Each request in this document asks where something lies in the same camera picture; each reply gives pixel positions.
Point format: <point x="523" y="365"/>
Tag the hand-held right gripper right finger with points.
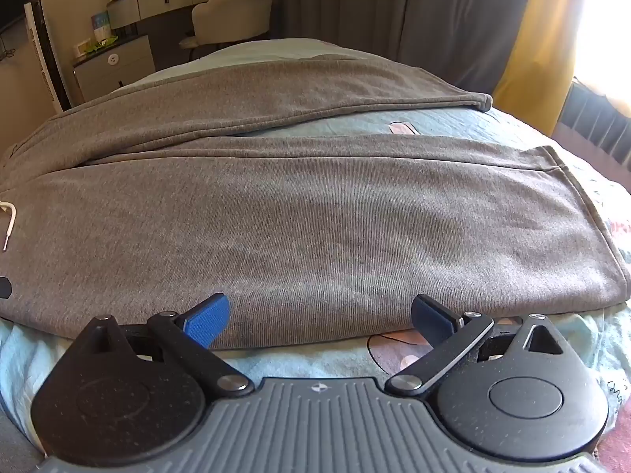
<point x="434" y="319"/>

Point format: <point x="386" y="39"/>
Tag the small white box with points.
<point x="83" y="48"/>

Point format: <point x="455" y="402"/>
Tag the dark radiator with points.
<point x="599" y="118"/>

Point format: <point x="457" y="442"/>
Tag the grey pants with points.
<point x="296" y="231"/>

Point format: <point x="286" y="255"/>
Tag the grey curtain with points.
<point x="394" y="10"/>

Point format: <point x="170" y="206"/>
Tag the yellow curtain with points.
<point x="537" y="44"/>

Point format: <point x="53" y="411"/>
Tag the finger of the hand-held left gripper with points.
<point x="4" y="288"/>

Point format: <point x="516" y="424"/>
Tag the grey drawer cabinet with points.
<point x="118" y="66"/>

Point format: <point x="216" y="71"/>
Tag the green packet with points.
<point x="102" y="45"/>

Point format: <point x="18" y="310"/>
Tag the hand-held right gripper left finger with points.
<point x="209" y="322"/>

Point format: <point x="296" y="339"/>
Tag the cream upholstered chair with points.
<point x="231" y="15"/>

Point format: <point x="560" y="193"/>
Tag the blue box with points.
<point x="101" y="25"/>

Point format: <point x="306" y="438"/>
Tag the light blue printed bed sheet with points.
<point x="296" y="362"/>

